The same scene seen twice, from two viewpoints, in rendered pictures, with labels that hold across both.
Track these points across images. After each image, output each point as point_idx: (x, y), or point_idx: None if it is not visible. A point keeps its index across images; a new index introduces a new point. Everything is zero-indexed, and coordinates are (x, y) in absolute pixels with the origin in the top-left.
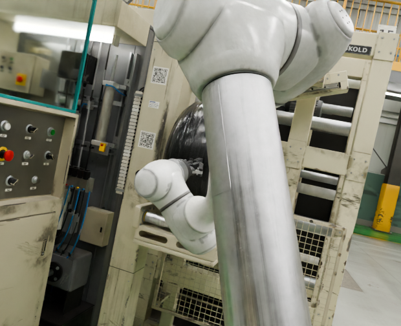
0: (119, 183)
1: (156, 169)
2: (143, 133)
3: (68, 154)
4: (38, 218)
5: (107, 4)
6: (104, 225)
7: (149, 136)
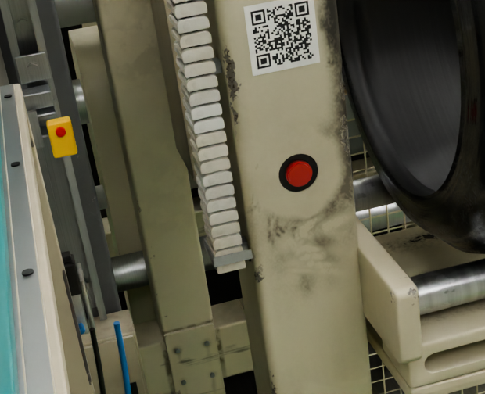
0: (98, 209)
1: None
2: (261, 15)
3: (59, 271)
4: None
5: None
6: (139, 371)
7: (290, 15)
